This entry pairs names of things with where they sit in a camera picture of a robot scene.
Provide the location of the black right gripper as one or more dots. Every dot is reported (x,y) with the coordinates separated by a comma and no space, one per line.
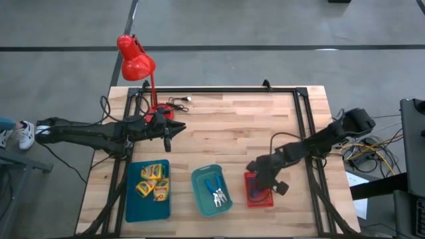
(269,169)

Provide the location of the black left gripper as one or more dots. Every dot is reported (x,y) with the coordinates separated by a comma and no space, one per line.
(152,127)

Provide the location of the small purple eraser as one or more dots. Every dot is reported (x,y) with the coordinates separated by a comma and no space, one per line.
(254,194)

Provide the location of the yellow crayon box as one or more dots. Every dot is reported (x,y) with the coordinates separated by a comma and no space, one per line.
(144,188)
(161,192)
(151,172)

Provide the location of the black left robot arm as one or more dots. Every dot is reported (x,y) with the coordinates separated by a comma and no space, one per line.
(83,132)

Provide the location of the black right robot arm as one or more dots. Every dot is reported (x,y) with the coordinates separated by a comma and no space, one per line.
(318,139)

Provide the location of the red mesh plastic basket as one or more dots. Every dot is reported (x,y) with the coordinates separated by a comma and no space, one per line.
(267,201)

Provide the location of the teal plastic bin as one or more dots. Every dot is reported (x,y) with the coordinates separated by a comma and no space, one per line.
(199,196)

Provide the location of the red desk lamp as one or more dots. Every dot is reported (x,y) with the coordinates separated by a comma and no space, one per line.
(136,63)

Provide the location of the dark blue plastic bin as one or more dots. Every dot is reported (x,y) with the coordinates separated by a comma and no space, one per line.
(146,212)

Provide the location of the white paper sheet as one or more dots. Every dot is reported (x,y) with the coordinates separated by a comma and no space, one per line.
(355,179)

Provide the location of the person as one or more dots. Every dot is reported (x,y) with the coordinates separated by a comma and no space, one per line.
(26,136)

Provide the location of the dark grey desk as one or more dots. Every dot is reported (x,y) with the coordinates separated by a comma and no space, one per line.
(413,149)

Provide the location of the grey metal cart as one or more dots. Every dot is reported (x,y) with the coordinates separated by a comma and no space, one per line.
(23,160)

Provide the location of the black floor object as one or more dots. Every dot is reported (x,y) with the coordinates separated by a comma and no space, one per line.
(338,1)

